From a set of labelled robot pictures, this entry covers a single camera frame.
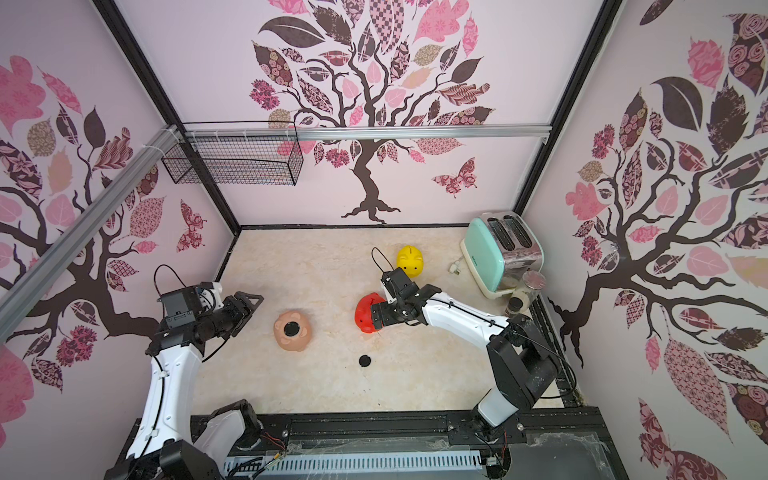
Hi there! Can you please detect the red piggy bank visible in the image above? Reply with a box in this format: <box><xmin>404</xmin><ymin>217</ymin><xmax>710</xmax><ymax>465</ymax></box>
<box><xmin>354</xmin><ymin>293</ymin><xmax>386</xmax><ymax>334</ymax></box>

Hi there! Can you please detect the peach piggy bank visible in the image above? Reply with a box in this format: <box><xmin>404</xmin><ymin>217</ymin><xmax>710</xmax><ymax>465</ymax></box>
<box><xmin>273</xmin><ymin>310</ymin><xmax>312</xmax><ymax>352</ymax></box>

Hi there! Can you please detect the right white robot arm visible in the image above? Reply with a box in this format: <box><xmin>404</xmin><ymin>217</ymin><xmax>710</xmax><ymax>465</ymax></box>
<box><xmin>370</xmin><ymin>285</ymin><xmax>566</xmax><ymax>431</ymax></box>

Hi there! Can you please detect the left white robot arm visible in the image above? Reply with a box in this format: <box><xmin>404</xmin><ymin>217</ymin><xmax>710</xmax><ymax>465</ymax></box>
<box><xmin>105</xmin><ymin>282</ymin><xmax>264</xmax><ymax>479</ymax></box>

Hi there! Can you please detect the yellow piggy bank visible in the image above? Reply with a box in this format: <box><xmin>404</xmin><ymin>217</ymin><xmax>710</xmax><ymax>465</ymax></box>
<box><xmin>396</xmin><ymin>245</ymin><xmax>424</xmax><ymax>279</ymax></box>

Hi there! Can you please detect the mint green toaster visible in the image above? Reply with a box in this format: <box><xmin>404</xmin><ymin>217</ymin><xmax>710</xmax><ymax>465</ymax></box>
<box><xmin>460</xmin><ymin>211</ymin><xmax>544</xmax><ymax>299</ymax></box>

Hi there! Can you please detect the glass spice jar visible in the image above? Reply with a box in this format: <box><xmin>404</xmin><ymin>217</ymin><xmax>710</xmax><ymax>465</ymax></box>
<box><xmin>505</xmin><ymin>270</ymin><xmax>547</xmax><ymax>317</ymax></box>

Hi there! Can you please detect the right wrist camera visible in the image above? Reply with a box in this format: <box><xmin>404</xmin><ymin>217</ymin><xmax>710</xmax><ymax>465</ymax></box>
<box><xmin>381</xmin><ymin>268</ymin><xmax>419</xmax><ymax>302</ymax></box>

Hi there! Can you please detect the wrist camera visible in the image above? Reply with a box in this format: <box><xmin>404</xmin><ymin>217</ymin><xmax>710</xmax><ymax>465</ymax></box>
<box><xmin>158</xmin><ymin>282</ymin><xmax>223</xmax><ymax>329</ymax></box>
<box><xmin>381</xmin><ymin>268</ymin><xmax>419</xmax><ymax>302</ymax></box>

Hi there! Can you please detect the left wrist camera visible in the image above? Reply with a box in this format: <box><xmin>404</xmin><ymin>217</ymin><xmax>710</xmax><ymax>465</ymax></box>
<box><xmin>158</xmin><ymin>282</ymin><xmax>223</xmax><ymax>329</ymax></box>

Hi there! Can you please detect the white slotted cable duct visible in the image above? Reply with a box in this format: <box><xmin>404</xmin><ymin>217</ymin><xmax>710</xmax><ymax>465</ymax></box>
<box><xmin>222</xmin><ymin>451</ymin><xmax>485</xmax><ymax>479</ymax></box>

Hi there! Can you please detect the black wire basket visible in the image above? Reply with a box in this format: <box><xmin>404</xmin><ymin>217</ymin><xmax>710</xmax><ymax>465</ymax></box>
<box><xmin>162</xmin><ymin>120</ymin><xmax>304</xmax><ymax>186</ymax></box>

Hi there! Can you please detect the black base frame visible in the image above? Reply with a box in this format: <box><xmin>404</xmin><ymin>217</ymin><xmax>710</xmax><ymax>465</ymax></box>
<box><xmin>107</xmin><ymin>406</ymin><xmax>628</xmax><ymax>480</ymax></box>

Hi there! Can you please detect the aluminium rail left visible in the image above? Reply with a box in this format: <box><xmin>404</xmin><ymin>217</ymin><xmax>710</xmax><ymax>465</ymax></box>
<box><xmin>1</xmin><ymin>125</ymin><xmax>179</xmax><ymax>341</ymax></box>

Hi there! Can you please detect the aluminium rail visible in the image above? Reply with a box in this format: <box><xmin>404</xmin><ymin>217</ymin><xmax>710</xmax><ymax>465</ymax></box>
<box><xmin>297</xmin><ymin>124</ymin><xmax>552</xmax><ymax>141</ymax></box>
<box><xmin>1</xmin><ymin>125</ymin><xmax>179</xmax><ymax>341</ymax></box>

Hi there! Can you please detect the aluminium rail back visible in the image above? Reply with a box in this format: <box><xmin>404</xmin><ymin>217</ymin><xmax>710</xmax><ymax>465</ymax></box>
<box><xmin>297</xmin><ymin>124</ymin><xmax>552</xmax><ymax>141</ymax></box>

